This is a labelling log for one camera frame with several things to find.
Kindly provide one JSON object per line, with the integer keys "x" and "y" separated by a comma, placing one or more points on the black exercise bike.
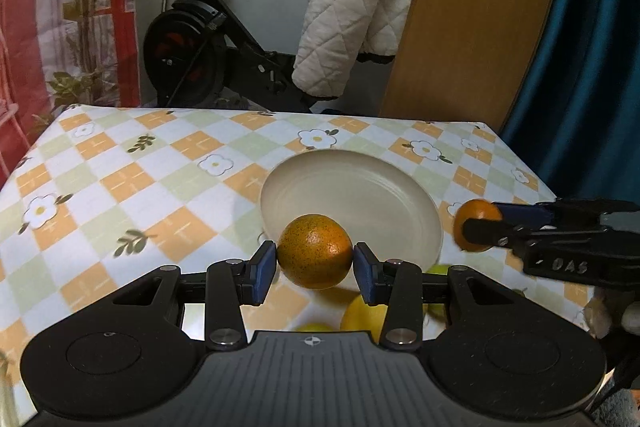
{"x": 200, "y": 12}

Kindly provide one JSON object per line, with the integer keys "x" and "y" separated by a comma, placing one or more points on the yellow lemon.
{"x": 362, "y": 317}
{"x": 314, "y": 327}

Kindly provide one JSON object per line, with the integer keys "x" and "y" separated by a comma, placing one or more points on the teal curtain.
{"x": 590, "y": 82}

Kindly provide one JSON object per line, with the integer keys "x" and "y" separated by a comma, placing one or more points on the dark speckled orange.
{"x": 315, "y": 252}

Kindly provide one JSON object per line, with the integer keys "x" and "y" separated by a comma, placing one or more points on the beige round plate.
{"x": 350, "y": 194}

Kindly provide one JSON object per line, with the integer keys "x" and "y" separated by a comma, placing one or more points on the red printed backdrop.
{"x": 50, "y": 7}

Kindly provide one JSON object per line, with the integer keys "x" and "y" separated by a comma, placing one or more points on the wooden board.
{"x": 465, "y": 32}

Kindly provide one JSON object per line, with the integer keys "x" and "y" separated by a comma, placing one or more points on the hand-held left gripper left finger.
{"x": 266, "y": 272}

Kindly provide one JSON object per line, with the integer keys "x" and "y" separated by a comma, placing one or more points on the checked floral tablecloth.
{"x": 150, "y": 187}

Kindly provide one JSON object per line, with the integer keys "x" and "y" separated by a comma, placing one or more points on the white quilted jacket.
{"x": 345, "y": 7}

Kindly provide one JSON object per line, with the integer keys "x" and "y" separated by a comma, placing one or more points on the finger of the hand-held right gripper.
{"x": 492, "y": 234}
{"x": 522, "y": 212}

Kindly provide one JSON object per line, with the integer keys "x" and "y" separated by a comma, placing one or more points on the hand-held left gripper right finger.
{"x": 364, "y": 274}

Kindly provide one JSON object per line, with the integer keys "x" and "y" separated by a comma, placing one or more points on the yellowish green apple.
{"x": 433, "y": 308}

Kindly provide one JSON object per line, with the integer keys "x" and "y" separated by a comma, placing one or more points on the small bright tangerine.
{"x": 475, "y": 227}

